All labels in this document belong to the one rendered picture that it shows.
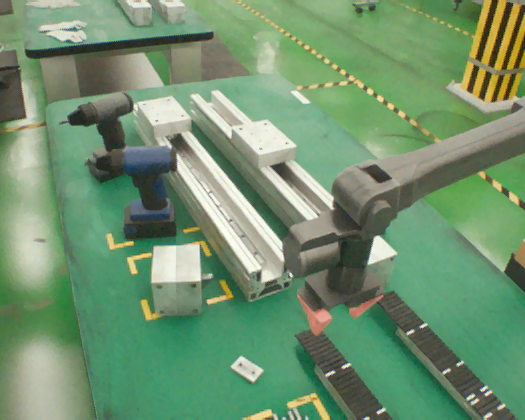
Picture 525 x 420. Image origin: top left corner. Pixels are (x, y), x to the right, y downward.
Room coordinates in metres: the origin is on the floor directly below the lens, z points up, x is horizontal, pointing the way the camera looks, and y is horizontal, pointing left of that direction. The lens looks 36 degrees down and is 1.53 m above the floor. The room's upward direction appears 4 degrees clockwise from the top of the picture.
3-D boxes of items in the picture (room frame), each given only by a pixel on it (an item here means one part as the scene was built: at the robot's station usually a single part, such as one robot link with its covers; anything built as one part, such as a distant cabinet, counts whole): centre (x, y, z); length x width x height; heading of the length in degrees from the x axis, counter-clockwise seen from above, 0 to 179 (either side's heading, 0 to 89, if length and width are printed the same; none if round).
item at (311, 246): (0.51, -0.09, 1.12); 0.12 x 0.09 x 0.12; 117
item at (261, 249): (1.05, 0.18, 0.82); 0.80 x 0.10 x 0.09; 31
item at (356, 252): (0.53, -0.12, 1.08); 0.07 x 0.06 x 0.07; 117
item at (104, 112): (1.11, 0.44, 0.89); 0.20 x 0.08 x 0.22; 135
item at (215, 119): (1.15, 0.02, 0.82); 0.80 x 0.10 x 0.09; 31
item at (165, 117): (1.27, 0.31, 0.87); 0.16 x 0.11 x 0.07; 31
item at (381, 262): (0.77, -0.22, 0.83); 0.12 x 0.09 x 0.10; 121
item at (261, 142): (1.15, 0.02, 0.87); 0.16 x 0.11 x 0.07; 31
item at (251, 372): (0.52, 0.01, 0.78); 0.05 x 0.03 x 0.01; 57
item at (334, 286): (0.53, -0.13, 1.02); 0.10 x 0.07 x 0.07; 122
